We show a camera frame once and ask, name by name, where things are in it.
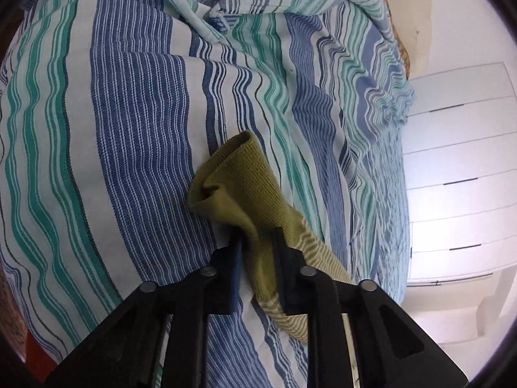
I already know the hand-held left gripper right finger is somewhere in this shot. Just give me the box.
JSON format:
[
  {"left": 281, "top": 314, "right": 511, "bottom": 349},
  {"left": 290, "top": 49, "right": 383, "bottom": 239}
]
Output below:
[{"left": 271, "top": 226, "right": 471, "bottom": 388}]

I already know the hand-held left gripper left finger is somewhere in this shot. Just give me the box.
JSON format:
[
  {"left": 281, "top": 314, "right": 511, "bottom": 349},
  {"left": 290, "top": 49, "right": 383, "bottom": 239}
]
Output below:
[{"left": 44, "top": 234, "right": 247, "bottom": 388}]

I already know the green striped cardigan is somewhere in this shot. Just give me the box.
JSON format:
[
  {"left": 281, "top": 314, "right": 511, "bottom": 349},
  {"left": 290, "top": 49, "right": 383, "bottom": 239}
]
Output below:
[{"left": 187, "top": 130, "right": 356, "bottom": 344}]

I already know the blue green striped bed sheet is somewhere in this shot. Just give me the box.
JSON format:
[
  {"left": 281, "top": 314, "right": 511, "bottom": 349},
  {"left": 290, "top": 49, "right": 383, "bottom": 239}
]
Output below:
[{"left": 0, "top": 0, "right": 417, "bottom": 388}]

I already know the white wardrobe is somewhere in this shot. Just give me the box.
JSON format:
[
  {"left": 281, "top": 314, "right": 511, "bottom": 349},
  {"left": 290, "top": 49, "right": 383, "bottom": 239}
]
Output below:
[{"left": 398, "top": 62, "right": 517, "bottom": 287}]

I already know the orange patterned cloth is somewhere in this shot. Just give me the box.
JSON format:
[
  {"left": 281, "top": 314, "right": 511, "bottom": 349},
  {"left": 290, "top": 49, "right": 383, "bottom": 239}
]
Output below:
[{"left": 365, "top": 0, "right": 413, "bottom": 79}]

